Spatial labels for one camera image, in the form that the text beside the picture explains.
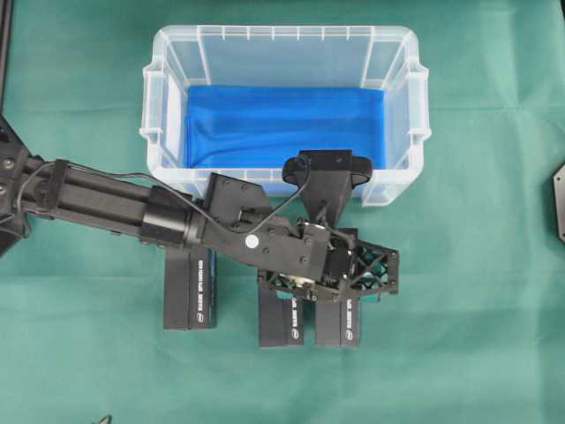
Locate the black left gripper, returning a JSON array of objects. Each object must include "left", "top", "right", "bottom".
[{"left": 258, "top": 228, "right": 400, "bottom": 304}]

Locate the black camera box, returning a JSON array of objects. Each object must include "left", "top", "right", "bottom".
[
  {"left": 163, "top": 246, "right": 217, "bottom": 330},
  {"left": 258, "top": 288, "right": 304, "bottom": 348},
  {"left": 313, "top": 227, "right": 364, "bottom": 349}
]

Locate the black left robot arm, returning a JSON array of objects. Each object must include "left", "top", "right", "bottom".
[{"left": 1, "top": 122, "right": 400, "bottom": 302}]

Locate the green table cloth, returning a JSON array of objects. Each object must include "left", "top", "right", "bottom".
[{"left": 1, "top": 1, "right": 564, "bottom": 423}]

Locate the blue cloth liner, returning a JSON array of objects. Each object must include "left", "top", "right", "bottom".
[{"left": 184, "top": 85, "right": 387, "bottom": 169}]

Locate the clear plastic storage bin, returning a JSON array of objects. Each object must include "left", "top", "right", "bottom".
[{"left": 139, "top": 25, "right": 432, "bottom": 207}]

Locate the black camera cable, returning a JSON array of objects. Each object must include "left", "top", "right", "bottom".
[{"left": 12, "top": 161, "right": 319, "bottom": 239}]

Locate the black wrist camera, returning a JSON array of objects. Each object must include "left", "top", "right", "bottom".
[{"left": 282, "top": 150, "right": 373, "bottom": 228}]

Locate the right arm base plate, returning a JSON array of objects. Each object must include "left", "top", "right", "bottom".
[{"left": 552, "top": 163, "right": 565, "bottom": 242}]

